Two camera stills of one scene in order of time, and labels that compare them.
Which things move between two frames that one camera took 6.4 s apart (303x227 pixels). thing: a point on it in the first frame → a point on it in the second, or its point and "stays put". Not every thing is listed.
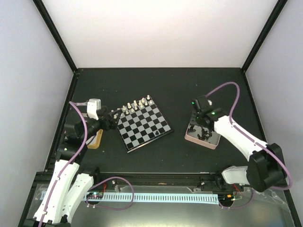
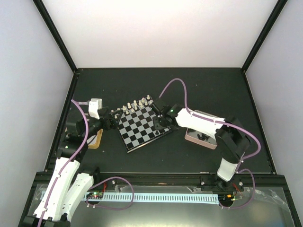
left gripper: x=113 y=123 stays put
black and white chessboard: x=141 y=123 stays put
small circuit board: x=94 y=195 stays put
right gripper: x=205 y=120 → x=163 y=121
